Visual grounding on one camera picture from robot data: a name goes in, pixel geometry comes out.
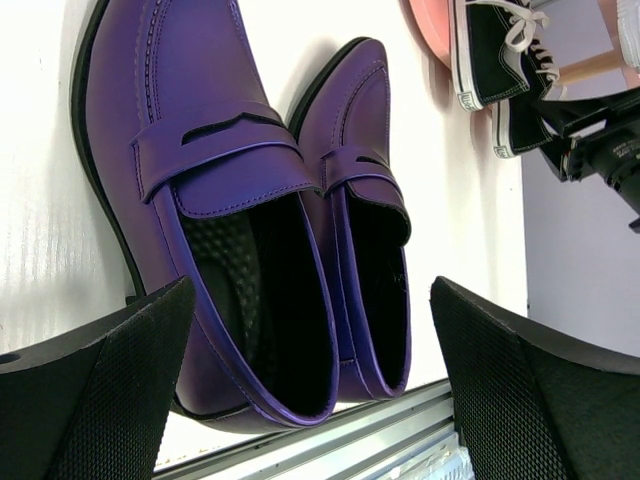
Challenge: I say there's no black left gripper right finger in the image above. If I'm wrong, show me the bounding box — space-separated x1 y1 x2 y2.
430 276 639 479

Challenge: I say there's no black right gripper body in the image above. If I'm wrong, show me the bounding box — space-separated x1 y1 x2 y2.
533 88 639 183

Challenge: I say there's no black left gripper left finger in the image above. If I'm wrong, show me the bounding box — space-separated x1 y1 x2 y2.
1 277 195 479

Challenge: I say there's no black canvas sneaker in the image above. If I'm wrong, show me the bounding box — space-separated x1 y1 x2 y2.
492 38 561 159
448 0 549 112

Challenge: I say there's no white sneaker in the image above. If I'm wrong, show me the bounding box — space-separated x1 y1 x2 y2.
616 0 640 71

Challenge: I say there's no pink shoe shelf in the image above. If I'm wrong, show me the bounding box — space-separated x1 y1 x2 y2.
408 0 639 89

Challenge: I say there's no purple loafer left shoe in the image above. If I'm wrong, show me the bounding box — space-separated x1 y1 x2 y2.
71 1 339 433

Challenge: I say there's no purple loafer shoe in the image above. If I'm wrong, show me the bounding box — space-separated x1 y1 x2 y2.
71 1 339 433
289 37 411 402

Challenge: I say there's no purple loafer right shoe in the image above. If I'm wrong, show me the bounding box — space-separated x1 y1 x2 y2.
289 37 411 402

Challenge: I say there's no aluminium rail frame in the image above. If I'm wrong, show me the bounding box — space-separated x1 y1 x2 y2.
153 380 474 479

